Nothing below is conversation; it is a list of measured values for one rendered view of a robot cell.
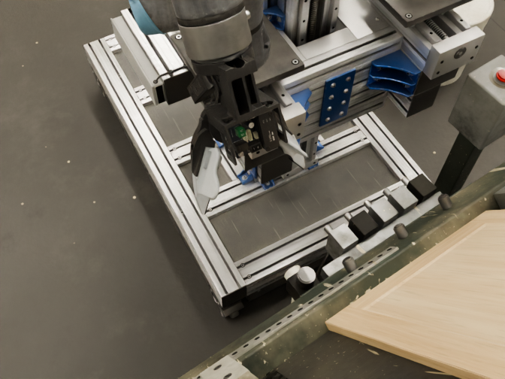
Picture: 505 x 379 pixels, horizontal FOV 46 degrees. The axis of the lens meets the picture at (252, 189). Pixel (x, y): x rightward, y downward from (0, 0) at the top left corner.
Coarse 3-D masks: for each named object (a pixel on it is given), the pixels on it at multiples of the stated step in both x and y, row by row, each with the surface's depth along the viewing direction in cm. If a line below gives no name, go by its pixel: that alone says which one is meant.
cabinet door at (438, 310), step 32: (480, 224) 120; (448, 256) 113; (480, 256) 106; (384, 288) 114; (416, 288) 107; (448, 288) 100; (480, 288) 94; (352, 320) 107; (384, 320) 100; (416, 320) 95; (448, 320) 89; (480, 320) 84; (416, 352) 84; (448, 352) 80; (480, 352) 76
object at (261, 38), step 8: (264, 24) 127; (256, 32) 123; (264, 32) 126; (256, 40) 124; (264, 40) 128; (256, 48) 125; (264, 48) 129; (256, 56) 126; (264, 56) 127; (256, 64) 127
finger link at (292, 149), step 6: (288, 132) 77; (288, 138) 77; (294, 138) 77; (282, 144) 77; (288, 144) 76; (294, 144) 74; (282, 150) 78; (288, 150) 78; (294, 150) 78; (300, 150) 73; (294, 156) 78; (300, 156) 79; (306, 156) 74; (294, 162) 79; (300, 162) 79
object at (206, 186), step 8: (208, 152) 73; (216, 152) 72; (208, 160) 73; (216, 160) 71; (200, 168) 73; (208, 168) 73; (216, 168) 72; (192, 176) 75; (200, 176) 74; (208, 176) 73; (216, 176) 71; (200, 184) 74; (208, 184) 72; (216, 184) 71; (200, 192) 74; (208, 192) 72; (216, 192) 70; (200, 200) 75; (208, 200) 76; (200, 208) 76
